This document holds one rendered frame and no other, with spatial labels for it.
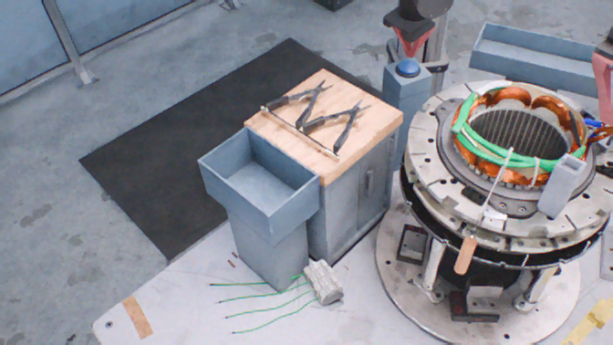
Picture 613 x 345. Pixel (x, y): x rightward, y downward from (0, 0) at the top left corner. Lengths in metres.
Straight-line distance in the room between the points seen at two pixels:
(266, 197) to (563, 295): 0.57
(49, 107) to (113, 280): 1.15
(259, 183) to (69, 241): 1.45
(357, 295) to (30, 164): 1.93
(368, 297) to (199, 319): 0.32
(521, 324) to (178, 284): 0.64
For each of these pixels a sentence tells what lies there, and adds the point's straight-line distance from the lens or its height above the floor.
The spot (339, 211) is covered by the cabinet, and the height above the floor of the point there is 0.93.
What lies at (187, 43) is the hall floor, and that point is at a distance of 3.08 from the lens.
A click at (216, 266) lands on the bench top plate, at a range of 1.06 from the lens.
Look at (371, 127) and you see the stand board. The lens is 0.87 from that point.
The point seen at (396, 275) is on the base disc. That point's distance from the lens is 1.01.
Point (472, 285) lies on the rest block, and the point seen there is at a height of 0.87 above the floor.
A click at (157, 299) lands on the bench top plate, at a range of 1.05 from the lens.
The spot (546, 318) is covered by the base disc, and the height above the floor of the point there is 0.80.
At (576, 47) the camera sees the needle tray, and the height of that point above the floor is 1.05.
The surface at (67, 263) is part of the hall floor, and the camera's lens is 2.21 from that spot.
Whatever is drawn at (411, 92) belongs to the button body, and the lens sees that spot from 1.04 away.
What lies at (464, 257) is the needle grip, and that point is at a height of 1.04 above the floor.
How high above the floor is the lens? 1.66
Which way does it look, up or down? 49 degrees down
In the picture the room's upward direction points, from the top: 3 degrees counter-clockwise
